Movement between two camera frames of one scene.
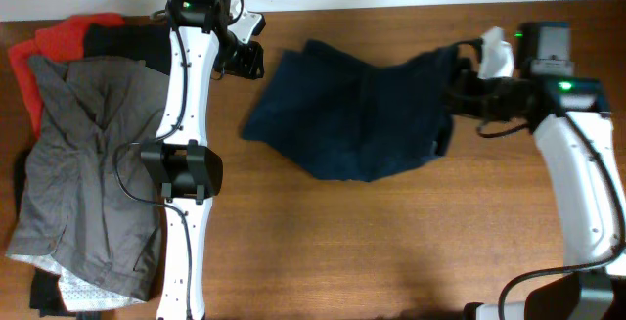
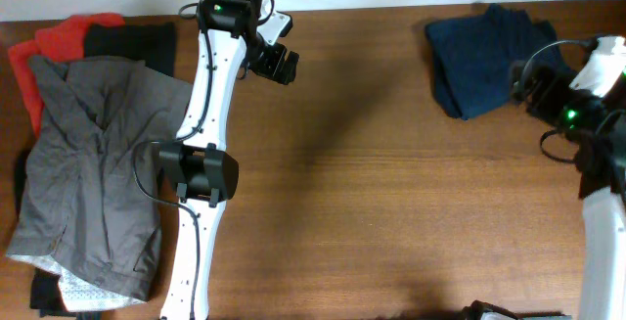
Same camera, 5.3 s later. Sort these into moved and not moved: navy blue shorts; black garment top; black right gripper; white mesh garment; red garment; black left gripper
Moved: navy blue shorts; black left gripper; black right gripper
Not moved: white mesh garment; red garment; black garment top
